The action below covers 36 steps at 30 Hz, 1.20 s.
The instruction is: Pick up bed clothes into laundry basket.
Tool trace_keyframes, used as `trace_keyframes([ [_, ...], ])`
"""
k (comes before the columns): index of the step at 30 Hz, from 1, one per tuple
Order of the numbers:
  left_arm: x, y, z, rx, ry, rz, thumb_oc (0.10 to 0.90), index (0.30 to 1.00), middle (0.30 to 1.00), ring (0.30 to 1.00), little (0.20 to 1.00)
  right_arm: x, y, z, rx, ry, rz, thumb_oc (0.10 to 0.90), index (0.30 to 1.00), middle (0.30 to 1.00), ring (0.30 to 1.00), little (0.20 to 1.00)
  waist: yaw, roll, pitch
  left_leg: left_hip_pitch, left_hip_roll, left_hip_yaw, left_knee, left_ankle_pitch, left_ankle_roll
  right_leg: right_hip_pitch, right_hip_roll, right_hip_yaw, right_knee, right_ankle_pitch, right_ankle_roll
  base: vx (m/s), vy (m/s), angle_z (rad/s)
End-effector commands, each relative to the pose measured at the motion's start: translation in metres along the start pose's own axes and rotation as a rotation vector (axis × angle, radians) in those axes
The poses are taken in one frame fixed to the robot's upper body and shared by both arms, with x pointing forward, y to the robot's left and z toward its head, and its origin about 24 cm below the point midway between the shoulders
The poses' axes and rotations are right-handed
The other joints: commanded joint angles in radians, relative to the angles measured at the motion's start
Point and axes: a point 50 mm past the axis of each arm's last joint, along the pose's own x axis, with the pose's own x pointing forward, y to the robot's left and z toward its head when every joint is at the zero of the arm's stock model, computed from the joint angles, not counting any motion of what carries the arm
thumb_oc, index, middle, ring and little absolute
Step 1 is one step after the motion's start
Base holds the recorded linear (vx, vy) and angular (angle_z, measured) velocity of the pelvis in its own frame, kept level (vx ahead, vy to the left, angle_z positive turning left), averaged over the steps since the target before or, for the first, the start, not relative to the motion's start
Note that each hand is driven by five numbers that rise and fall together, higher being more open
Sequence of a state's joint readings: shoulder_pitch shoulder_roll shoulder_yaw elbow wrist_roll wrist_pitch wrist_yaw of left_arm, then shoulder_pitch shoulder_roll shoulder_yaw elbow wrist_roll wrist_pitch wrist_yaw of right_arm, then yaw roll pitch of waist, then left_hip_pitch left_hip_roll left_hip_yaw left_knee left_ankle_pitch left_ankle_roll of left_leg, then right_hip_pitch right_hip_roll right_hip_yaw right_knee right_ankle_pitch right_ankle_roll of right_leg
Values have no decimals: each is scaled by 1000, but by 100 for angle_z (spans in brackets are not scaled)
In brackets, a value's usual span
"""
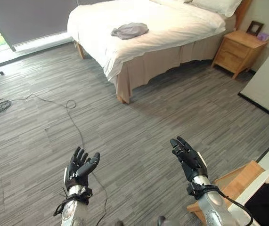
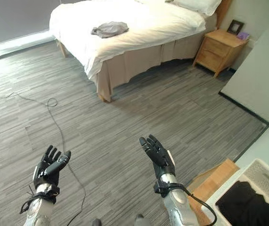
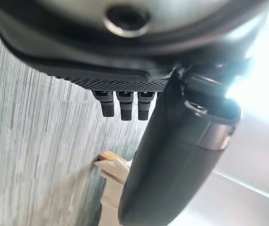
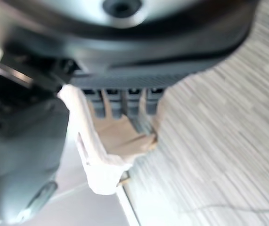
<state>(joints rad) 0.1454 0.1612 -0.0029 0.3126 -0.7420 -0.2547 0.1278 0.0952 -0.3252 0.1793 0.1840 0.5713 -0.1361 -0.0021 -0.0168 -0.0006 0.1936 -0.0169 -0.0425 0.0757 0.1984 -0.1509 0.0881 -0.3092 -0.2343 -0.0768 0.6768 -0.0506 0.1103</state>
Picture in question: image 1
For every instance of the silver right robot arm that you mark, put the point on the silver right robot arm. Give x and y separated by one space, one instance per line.
212 204

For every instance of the white pillow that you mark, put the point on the white pillow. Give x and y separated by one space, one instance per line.
215 5

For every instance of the grey crumpled garment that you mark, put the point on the grey crumpled garment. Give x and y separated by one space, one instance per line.
129 30

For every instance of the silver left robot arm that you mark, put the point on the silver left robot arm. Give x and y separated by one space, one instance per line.
74 207

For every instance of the wooden furniture piece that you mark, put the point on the wooden furniture piece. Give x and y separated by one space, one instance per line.
230 186

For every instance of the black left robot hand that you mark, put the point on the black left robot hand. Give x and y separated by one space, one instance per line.
77 174

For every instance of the bed with white sheets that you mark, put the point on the bed with white sheets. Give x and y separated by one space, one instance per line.
148 40

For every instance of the grey window blind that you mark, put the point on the grey window blind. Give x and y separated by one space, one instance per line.
28 18

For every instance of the wooden headboard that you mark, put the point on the wooden headboard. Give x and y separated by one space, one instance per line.
242 11

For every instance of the wooden nightstand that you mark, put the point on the wooden nightstand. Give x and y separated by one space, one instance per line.
238 50

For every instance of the black cloth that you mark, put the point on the black cloth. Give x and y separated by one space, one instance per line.
266 204

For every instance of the small purple box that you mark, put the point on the small purple box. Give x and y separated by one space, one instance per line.
263 36

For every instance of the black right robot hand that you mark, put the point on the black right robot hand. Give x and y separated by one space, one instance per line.
190 160

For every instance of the dark picture frame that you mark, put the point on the dark picture frame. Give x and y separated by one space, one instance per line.
255 28

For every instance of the white cabinet panel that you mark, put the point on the white cabinet panel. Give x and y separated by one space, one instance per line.
266 80

